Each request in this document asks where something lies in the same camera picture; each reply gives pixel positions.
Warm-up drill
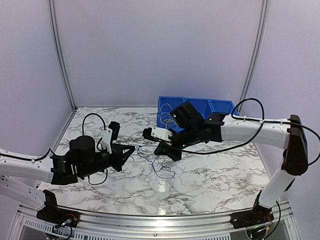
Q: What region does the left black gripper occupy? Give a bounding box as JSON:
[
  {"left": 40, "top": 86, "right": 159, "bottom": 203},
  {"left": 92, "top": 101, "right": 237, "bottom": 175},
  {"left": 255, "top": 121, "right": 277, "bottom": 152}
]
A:
[{"left": 79, "top": 143, "right": 135, "bottom": 178}]

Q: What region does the right blue storage bin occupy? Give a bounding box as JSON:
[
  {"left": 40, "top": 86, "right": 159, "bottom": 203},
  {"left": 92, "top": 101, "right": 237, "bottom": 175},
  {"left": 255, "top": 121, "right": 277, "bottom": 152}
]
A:
[{"left": 210, "top": 99, "right": 235, "bottom": 115}]

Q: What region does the aluminium front rail frame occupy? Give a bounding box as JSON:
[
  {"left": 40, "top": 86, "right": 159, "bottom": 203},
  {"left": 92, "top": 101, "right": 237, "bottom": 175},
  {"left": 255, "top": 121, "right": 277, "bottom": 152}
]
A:
[{"left": 7, "top": 197, "right": 305, "bottom": 240}]

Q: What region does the coloured wire bundle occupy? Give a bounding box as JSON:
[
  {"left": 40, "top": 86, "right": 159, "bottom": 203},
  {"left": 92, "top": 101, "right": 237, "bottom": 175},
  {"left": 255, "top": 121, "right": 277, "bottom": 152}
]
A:
[{"left": 134, "top": 144, "right": 177, "bottom": 180}]

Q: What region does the blue storage bin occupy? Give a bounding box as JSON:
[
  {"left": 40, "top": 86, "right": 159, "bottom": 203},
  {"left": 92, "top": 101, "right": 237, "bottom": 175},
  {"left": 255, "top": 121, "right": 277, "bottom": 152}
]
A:
[
  {"left": 157, "top": 96, "right": 185, "bottom": 132},
  {"left": 210, "top": 99, "right": 235, "bottom": 115},
  {"left": 183, "top": 97, "right": 216, "bottom": 119}
]

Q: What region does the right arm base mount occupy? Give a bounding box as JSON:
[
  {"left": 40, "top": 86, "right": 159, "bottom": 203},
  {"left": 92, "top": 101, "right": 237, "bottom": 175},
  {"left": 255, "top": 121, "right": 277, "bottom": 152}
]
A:
[{"left": 229, "top": 209, "right": 274, "bottom": 229}]

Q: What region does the aluminium corner post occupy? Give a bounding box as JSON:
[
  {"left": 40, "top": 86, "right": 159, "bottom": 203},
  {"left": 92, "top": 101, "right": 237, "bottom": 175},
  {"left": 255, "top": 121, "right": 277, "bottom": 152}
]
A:
[
  {"left": 48, "top": 0, "right": 77, "bottom": 111},
  {"left": 239, "top": 0, "right": 270, "bottom": 102}
]

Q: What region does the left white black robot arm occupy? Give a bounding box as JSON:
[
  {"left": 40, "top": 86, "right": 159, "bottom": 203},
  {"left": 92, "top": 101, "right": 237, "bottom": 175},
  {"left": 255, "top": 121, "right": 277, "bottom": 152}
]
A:
[{"left": 0, "top": 135, "right": 135, "bottom": 223}]

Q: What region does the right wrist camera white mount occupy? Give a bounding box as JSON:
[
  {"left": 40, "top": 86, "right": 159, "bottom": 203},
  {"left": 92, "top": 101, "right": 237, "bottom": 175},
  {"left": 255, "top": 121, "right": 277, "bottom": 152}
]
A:
[{"left": 142, "top": 126, "right": 173, "bottom": 143}]

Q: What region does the left aluminium corner post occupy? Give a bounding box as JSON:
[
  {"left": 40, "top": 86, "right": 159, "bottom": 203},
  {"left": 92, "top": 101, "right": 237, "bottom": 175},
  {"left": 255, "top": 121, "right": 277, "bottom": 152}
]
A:
[{"left": 48, "top": 0, "right": 77, "bottom": 111}]

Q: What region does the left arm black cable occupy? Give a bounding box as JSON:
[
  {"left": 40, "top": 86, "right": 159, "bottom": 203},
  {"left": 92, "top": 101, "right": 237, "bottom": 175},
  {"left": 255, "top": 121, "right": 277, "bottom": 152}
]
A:
[{"left": 82, "top": 113, "right": 109, "bottom": 186}]

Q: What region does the right aluminium corner post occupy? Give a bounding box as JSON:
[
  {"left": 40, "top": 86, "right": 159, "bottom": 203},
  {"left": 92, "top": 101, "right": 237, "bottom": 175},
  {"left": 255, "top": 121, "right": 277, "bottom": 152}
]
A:
[{"left": 239, "top": 0, "right": 270, "bottom": 102}]

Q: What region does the white wire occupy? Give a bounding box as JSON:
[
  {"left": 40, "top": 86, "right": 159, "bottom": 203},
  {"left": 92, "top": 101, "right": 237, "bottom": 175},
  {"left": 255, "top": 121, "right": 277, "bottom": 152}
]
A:
[{"left": 159, "top": 103, "right": 176, "bottom": 127}]

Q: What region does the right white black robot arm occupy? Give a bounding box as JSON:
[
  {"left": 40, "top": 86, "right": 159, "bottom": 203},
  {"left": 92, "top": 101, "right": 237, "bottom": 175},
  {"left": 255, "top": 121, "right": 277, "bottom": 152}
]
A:
[{"left": 150, "top": 101, "right": 309, "bottom": 224}]

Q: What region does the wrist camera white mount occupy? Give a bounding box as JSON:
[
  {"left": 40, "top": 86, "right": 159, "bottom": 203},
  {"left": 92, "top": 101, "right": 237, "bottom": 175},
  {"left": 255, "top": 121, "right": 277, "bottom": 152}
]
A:
[
  {"left": 142, "top": 126, "right": 173, "bottom": 143},
  {"left": 101, "top": 121, "right": 120, "bottom": 154}
]

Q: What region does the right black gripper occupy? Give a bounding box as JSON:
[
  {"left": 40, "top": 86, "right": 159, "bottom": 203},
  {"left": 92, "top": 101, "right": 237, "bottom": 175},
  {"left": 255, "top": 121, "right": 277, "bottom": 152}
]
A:
[{"left": 154, "top": 124, "right": 200, "bottom": 161}]

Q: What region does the left blue storage bin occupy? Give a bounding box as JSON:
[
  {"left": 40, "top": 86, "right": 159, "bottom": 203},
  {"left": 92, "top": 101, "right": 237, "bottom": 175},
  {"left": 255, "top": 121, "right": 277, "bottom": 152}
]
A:
[{"left": 157, "top": 96, "right": 185, "bottom": 132}]

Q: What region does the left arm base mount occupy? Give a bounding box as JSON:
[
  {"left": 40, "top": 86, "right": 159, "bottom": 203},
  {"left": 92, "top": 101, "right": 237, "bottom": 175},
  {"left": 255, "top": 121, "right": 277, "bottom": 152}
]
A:
[{"left": 36, "top": 206, "right": 80, "bottom": 227}]

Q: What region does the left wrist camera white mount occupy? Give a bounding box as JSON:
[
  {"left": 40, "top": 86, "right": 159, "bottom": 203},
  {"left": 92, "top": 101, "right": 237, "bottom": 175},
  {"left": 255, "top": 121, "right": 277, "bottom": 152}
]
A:
[{"left": 101, "top": 121, "right": 120, "bottom": 154}]

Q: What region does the middle blue storage bin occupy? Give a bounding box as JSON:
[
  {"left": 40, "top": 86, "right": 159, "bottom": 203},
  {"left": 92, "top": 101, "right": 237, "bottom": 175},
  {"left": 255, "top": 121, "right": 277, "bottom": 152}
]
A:
[{"left": 183, "top": 97, "right": 216, "bottom": 119}]

